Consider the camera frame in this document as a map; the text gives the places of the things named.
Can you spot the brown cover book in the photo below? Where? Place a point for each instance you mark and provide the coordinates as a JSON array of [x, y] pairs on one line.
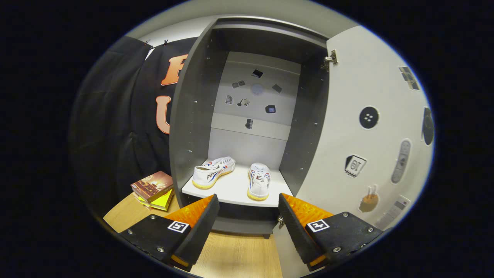
[[152, 185]]

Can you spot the white striped shoe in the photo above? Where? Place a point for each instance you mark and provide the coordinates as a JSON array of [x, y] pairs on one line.
[[212, 173], [258, 181]]

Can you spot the row of black cloth clips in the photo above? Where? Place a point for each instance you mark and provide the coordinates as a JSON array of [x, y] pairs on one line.
[[166, 41]]

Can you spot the beige shoe cabinet door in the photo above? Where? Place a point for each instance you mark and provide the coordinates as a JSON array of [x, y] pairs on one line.
[[347, 127]]

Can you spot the yellow book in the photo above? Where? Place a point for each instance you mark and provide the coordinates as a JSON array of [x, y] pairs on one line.
[[164, 200]]

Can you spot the grey shoe cabinet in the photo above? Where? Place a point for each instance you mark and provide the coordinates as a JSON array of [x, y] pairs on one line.
[[189, 127]]

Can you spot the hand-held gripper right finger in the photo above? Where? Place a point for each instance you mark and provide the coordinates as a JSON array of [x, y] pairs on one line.
[[295, 227]]

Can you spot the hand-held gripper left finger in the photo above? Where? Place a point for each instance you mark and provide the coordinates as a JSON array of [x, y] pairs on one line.
[[202, 231]]

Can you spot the black backdrop cloth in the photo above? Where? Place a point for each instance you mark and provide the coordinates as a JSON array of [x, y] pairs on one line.
[[115, 127]]

